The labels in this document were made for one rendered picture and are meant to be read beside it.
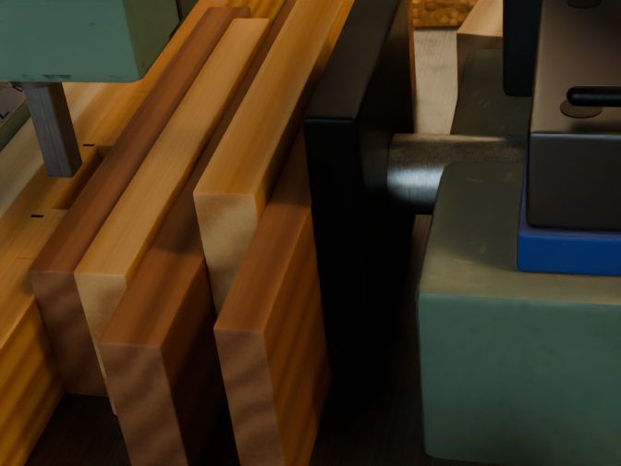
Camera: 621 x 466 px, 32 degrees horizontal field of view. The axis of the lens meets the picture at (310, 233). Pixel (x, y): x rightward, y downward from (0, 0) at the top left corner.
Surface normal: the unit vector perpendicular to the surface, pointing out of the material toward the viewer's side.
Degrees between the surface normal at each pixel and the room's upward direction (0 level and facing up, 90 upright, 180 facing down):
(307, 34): 0
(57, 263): 0
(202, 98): 0
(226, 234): 90
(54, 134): 90
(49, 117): 90
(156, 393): 90
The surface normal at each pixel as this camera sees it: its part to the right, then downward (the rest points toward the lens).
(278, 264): -0.10, -0.81
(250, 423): -0.21, 0.58
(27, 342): 0.97, 0.04
